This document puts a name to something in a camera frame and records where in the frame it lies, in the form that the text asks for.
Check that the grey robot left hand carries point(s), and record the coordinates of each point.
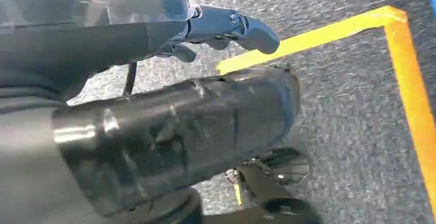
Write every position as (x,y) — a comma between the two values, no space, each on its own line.
(170,130)

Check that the robot black foot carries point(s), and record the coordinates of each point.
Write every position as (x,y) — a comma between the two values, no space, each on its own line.
(282,168)

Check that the yellow floor tape outline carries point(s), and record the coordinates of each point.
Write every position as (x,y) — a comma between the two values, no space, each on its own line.
(306,40)

